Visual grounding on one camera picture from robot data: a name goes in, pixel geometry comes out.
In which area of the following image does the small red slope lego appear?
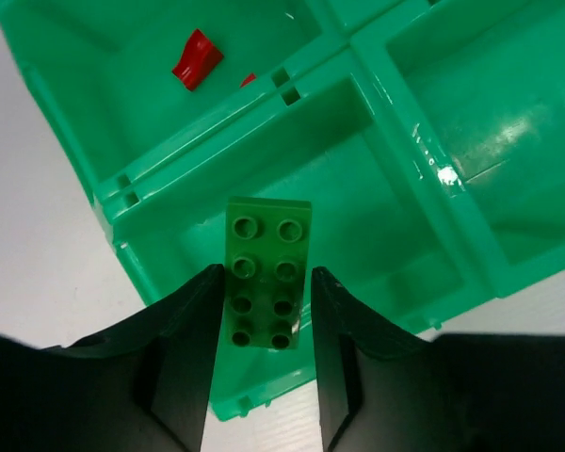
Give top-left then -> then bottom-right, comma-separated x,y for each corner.
240,73 -> 256,88

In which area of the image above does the small red curved lego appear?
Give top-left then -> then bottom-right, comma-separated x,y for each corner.
171,28 -> 224,91

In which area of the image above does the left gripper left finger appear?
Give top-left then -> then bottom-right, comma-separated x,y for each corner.
0,265 -> 224,451

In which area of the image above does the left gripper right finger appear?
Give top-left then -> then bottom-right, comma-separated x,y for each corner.
311,266 -> 565,451

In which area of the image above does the green four-compartment bin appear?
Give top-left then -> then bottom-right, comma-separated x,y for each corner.
0,0 -> 565,424

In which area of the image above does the green lego plate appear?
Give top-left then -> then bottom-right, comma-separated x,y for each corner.
224,197 -> 312,351

